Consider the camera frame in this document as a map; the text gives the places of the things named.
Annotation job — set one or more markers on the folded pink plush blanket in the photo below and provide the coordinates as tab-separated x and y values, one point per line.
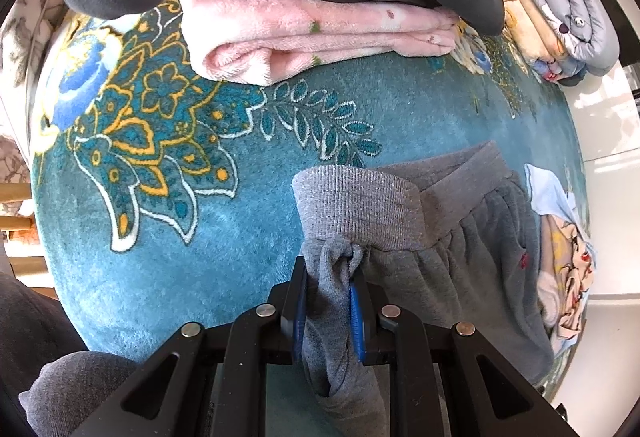
325	27

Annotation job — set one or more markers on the grey floral fabric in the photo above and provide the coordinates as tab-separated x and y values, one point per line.
25	27

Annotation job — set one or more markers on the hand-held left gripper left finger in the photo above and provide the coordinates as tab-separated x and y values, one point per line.
298	323

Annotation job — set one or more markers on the teal floral blanket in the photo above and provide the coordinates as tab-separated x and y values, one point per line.
200	242

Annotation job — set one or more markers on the light blue printed shirt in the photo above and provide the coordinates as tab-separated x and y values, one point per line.
550	197

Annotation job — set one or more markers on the grey fleece pants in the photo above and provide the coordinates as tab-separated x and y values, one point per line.
475	267

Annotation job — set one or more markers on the folded cream floral blanket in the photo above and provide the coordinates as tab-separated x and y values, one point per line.
520	24

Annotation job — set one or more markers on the wooden frame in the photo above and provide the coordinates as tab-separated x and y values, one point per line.
20	222

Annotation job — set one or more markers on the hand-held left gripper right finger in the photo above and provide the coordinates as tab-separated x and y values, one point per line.
357	323

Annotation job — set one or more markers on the folded pink floral blanket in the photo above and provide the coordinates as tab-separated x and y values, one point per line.
547	67

